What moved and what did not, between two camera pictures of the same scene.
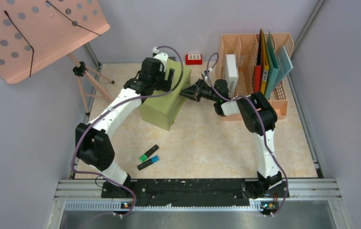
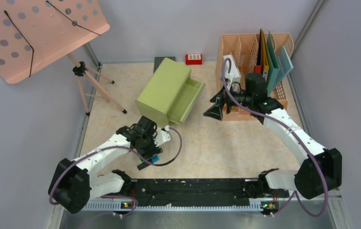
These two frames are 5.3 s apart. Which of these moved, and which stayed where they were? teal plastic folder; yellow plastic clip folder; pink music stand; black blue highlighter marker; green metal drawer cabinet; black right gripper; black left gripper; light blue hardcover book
Moved: green metal drawer cabinet; black right gripper; black left gripper
Stayed: teal plastic folder; pink music stand; yellow plastic clip folder; black blue highlighter marker; light blue hardcover book
